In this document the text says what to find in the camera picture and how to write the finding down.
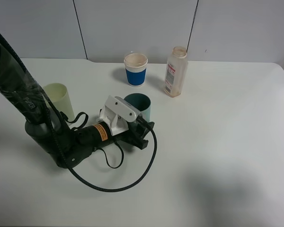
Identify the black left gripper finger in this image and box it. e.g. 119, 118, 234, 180
127, 122, 150, 149

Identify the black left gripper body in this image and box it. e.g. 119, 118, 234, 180
72, 122, 127, 148

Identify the teal green plastic cup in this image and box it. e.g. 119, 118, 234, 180
124, 93, 151, 122

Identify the clear plastic drink bottle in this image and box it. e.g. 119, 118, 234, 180
164, 46, 188, 97

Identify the black left Piper robot arm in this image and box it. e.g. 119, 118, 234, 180
0, 35, 154, 169

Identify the pale yellow-green plastic cup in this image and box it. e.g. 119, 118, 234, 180
43, 83, 75, 121

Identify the blue sleeved paper cup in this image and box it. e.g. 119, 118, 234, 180
124, 52, 148, 87

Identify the black left camera cable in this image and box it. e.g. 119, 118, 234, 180
0, 23, 158, 192

